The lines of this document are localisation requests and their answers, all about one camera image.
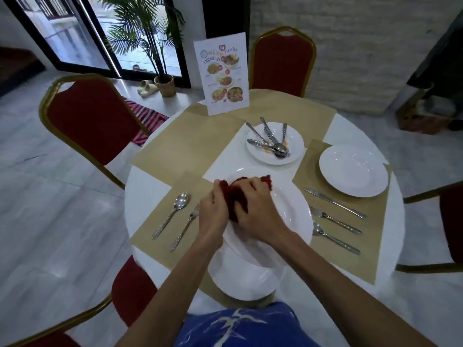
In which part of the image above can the person's left hand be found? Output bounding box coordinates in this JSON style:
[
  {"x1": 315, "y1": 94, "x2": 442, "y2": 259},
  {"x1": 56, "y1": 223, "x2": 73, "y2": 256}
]
[{"x1": 198, "y1": 179, "x2": 233, "y2": 247}]

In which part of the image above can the person's right hand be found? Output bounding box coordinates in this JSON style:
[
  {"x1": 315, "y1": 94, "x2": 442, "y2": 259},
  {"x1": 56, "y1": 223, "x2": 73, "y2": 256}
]
[{"x1": 231, "y1": 176, "x2": 291, "y2": 247}]

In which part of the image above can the dark red cloth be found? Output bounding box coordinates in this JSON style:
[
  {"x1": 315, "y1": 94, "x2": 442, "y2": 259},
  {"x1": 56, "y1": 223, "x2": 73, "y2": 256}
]
[{"x1": 216, "y1": 174, "x2": 273, "y2": 223}]

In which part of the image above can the person's right forearm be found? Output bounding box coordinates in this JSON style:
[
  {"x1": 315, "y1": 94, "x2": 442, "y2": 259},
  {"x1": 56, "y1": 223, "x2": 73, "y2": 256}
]
[{"x1": 266, "y1": 232, "x2": 440, "y2": 347}]

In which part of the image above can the person's left forearm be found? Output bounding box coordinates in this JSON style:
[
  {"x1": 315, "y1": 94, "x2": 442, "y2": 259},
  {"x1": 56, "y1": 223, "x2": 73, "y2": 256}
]
[{"x1": 116, "y1": 235, "x2": 232, "y2": 347}]

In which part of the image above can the steel spoon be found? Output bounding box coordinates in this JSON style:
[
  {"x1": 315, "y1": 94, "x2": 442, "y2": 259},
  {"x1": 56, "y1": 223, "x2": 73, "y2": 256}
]
[
  {"x1": 312, "y1": 220, "x2": 361, "y2": 256},
  {"x1": 152, "y1": 192, "x2": 191, "y2": 240}
]

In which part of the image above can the large white dinner plate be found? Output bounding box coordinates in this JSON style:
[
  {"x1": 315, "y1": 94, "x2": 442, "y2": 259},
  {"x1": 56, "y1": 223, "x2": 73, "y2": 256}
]
[{"x1": 218, "y1": 167, "x2": 314, "y2": 268}]

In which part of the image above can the steel fork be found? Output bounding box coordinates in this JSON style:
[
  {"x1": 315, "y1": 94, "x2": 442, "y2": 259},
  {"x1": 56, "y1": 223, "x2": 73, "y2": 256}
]
[
  {"x1": 310, "y1": 207, "x2": 362, "y2": 235},
  {"x1": 170, "y1": 204, "x2": 200, "y2": 252}
]

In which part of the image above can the tan paper placemat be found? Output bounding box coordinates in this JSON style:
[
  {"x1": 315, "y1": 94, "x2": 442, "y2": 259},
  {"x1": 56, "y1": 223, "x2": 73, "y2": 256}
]
[
  {"x1": 129, "y1": 171, "x2": 226, "y2": 254},
  {"x1": 292, "y1": 139, "x2": 393, "y2": 286},
  {"x1": 129, "y1": 102, "x2": 247, "y2": 185},
  {"x1": 247, "y1": 88, "x2": 337, "y2": 142}
]

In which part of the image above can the small white plate with cutlery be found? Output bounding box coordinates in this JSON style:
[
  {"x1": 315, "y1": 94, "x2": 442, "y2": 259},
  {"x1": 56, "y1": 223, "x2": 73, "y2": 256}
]
[{"x1": 246, "y1": 122, "x2": 305, "y2": 166}]

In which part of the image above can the steel table knife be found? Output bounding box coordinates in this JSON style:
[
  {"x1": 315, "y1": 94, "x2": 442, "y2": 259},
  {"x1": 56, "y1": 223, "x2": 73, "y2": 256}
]
[{"x1": 303, "y1": 188, "x2": 367, "y2": 219}]

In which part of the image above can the white deep plate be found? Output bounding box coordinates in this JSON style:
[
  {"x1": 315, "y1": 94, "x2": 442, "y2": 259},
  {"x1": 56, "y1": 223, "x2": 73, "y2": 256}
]
[{"x1": 319, "y1": 143, "x2": 389, "y2": 198}]

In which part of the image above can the red black striped rug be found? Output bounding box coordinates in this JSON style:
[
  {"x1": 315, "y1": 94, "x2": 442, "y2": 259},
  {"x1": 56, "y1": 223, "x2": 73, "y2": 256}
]
[{"x1": 122, "y1": 97, "x2": 170, "y2": 146}]

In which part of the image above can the standing menu card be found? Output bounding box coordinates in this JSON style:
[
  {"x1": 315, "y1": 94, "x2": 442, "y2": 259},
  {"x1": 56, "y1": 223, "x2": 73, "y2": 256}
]
[{"x1": 193, "y1": 32, "x2": 251, "y2": 116}]

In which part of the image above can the woven plant pot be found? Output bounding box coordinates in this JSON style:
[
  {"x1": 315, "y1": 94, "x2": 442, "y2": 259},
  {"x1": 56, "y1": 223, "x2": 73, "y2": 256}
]
[{"x1": 153, "y1": 74, "x2": 176, "y2": 98}]

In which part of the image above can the pair of beige slippers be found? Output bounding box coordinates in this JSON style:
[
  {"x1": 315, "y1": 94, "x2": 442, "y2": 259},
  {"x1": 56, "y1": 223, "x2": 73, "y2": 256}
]
[{"x1": 136, "y1": 80, "x2": 159, "y2": 99}]

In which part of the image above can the red gold banquet chair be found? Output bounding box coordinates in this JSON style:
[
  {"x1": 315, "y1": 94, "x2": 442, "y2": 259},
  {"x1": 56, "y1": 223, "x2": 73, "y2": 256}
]
[
  {"x1": 395, "y1": 181, "x2": 463, "y2": 274},
  {"x1": 0, "y1": 254, "x2": 158, "y2": 347},
  {"x1": 249, "y1": 26, "x2": 317, "y2": 99},
  {"x1": 39, "y1": 73, "x2": 151, "y2": 191}
]

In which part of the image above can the blue patterned shirt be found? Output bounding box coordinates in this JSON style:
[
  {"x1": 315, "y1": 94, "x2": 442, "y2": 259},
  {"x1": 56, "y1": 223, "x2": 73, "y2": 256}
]
[{"x1": 173, "y1": 301, "x2": 322, "y2": 347}]

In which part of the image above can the green palm plant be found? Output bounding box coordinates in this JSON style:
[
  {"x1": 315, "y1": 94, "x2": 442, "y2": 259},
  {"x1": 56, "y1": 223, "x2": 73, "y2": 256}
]
[{"x1": 91, "y1": 0, "x2": 186, "y2": 81}]

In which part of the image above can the black framed glass door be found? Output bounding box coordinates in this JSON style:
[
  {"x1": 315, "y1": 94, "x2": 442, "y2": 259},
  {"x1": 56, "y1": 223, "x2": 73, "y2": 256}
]
[{"x1": 7, "y1": 0, "x2": 191, "y2": 89}]

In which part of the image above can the dark wooden furniture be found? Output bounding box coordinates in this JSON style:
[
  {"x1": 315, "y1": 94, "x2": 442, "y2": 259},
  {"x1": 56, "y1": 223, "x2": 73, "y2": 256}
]
[{"x1": 0, "y1": 46, "x2": 46, "y2": 98}]

